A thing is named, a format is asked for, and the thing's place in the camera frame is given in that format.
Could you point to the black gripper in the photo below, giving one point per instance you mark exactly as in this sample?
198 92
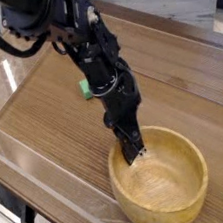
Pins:
117 89

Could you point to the brown wooden bowl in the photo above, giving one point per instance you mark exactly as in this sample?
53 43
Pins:
166 184

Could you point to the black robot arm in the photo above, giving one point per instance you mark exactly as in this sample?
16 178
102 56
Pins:
76 28

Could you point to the green rectangular block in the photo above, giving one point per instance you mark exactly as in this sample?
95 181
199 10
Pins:
85 89

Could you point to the clear acrylic tray wall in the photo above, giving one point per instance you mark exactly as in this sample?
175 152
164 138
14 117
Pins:
57 194

